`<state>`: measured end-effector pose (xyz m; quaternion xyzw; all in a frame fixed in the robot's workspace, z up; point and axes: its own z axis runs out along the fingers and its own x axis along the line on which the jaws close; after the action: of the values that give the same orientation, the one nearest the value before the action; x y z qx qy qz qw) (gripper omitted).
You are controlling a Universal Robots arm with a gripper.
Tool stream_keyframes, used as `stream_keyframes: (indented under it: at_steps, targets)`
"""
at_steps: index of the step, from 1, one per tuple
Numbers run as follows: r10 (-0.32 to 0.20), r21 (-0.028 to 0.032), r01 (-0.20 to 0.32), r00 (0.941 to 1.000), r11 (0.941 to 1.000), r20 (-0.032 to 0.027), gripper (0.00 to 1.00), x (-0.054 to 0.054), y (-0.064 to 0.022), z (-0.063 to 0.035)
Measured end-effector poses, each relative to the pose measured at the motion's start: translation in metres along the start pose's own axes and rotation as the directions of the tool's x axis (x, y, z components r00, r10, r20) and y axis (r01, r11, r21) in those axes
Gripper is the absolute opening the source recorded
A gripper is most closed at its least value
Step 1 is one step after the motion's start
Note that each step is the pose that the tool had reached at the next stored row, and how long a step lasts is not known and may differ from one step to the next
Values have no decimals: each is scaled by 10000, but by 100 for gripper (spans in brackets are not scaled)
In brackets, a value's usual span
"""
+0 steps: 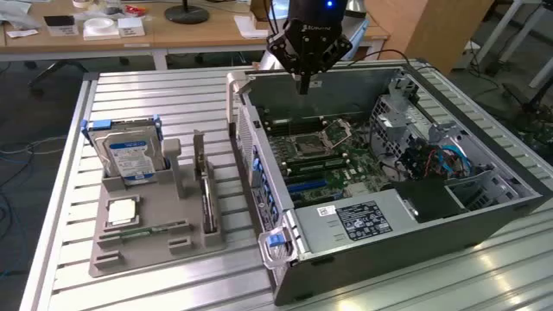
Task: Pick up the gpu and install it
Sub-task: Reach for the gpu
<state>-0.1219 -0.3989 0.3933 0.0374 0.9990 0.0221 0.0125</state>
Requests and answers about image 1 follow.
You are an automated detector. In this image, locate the perforated metal disk cage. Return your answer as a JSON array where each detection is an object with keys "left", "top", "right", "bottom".
[{"left": 369, "top": 93, "right": 433, "bottom": 156}]

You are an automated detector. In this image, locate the black RAM slot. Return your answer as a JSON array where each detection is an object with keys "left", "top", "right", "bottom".
[
  {"left": 268, "top": 126, "right": 330, "bottom": 133},
  {"left": 266, "top": 122, "right": 329, "bottom": 130},
  {"left": 266, "top": 119, "right": 328, "bottom": 126},
  {"left": 269, "top": 130, "right": 332, "bottom": 137}
]

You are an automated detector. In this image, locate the green motherboard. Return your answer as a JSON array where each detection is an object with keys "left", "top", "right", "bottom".
[{"left": 258, "top": 106, "right": 402, "bottom": 208}]

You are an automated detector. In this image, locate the silver CPU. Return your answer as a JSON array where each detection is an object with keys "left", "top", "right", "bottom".
[{"left": 106, "top": 200, "right": 138, "bottom": 226}]

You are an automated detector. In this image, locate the black lamp base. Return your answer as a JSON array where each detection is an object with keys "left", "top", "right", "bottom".
[{"left": 164, "top": 0, "right": 210, "bottom": 25}]

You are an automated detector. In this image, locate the brown cardboard box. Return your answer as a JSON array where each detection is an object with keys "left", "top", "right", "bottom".
[{"left": 249, "top": 0, "right": 272, "bottom": 21}]

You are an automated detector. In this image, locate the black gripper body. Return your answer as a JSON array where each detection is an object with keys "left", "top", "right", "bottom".
[{"left": 282, "top": 0, "right": 346, "bottom": 71}]

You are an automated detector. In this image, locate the grey parts rack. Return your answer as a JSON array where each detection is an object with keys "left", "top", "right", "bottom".
[{"left": 88, "top": 137, "right": 228, "bottom": 279}]

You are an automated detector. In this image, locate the green RAM stick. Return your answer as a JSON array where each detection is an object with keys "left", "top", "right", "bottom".
[{"left": 118, "top": 223, "right": 182, "bottom": 238}]

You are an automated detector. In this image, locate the clear plastic case handle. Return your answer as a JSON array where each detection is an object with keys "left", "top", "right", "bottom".
[{"left": 257, "top": 225, "right": 298, "bottom": 270}]

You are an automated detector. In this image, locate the white box with black top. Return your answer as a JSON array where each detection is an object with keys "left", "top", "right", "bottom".
[{"left": 42, "top": 15, "right": 80, "bottom": 36}]

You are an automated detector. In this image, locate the wooden desk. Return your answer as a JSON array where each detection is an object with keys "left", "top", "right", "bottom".
[{"left": 0, "top": 0, "right": 392, "bottom": 71}]

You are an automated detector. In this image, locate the small white box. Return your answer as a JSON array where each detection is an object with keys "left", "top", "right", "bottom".
[{"left": 117, "top": 17, "right": 145, "bottom": 38}]

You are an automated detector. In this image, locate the wooden cabinet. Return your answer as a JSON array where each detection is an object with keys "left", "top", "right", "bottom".
[{"left": 366, "top": 0, "right": 496, "bottom": 74}]

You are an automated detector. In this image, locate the black chair base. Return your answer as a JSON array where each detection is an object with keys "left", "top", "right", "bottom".
[{"left": 24, "top": 56, "right": 130, "bottom": 95}]

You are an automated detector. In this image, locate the clear plastic bag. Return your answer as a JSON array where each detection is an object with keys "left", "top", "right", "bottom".
[{"left": 0, "top": 8, "right": 42, "bottom": 30}]

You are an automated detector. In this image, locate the grey power supply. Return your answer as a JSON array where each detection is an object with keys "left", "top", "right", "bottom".
[{"left": 284, "top": 189, "right": 418, "bottom": 255}]

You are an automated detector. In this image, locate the grey metal disk bay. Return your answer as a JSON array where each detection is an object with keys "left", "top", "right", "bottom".
[{"left": 444, "top": 168, "right": 522, "bottom": 213}]

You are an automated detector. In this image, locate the blue data wire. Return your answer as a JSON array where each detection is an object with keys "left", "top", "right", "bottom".
[{"left": 434, "top": 144, "right": 473, "bottom": 178}]

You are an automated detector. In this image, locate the black expansion slot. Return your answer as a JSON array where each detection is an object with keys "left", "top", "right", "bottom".
[{"left": 285, "top": 172, "right": 325, "bottom": 182}]

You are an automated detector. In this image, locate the long expansion slot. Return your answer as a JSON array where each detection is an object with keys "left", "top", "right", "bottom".
[{"left": 286, "top": 179, "right": 328, "bottom": 192}]

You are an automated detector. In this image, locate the white booklet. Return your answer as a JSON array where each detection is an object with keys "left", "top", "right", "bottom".
[{"left": 234, "top": 15, "right": 272, "bottom": 40}]

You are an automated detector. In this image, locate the black power cable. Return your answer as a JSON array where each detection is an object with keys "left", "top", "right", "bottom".
[{"left": 353, "top": 48, "right": 437, "bottom": 74}]

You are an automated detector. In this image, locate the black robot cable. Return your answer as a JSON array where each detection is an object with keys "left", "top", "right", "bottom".
[{"left": 264, "top": 0, "right": 281, "bottom": 37}]

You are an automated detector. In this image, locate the bag with dark contents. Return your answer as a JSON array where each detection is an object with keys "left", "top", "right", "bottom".
[{"left": 92, "top": 0, "right": 126, "bottom": 16}]

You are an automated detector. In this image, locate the hard disk in blue caddy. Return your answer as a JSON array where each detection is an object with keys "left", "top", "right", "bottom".
[{"left": 80, "top": 115, "right": 164, "bottom": 187}]

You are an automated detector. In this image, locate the blue floor cable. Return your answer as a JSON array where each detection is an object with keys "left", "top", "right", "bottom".
[{"left": 0, "top": 152, "right": 34, "bottom": 279}]

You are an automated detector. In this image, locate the graphics card with metal bracket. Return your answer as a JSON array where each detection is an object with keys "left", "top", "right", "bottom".
[{"left": 192, "top": 129, "right": 220, "bottom": 234}]

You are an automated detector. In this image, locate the open black PC case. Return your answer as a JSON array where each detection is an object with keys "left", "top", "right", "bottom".
[{"left": 226, "top": 60, "right": 553, "bottom": 307}]

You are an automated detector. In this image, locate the CPU socket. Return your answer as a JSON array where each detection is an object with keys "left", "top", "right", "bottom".
[{"left": 292, "top": 134, "right": 329, "bottom": 157}]

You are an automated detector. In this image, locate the flat white box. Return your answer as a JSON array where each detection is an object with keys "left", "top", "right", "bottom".
[{"left": 82, "top": 24, "right": 121, "bottom": 41}]

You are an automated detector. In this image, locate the white desk leg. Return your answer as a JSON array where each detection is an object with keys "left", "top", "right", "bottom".
[{"left": 470, "top": 0, "right": 539, "bottom": 65}]

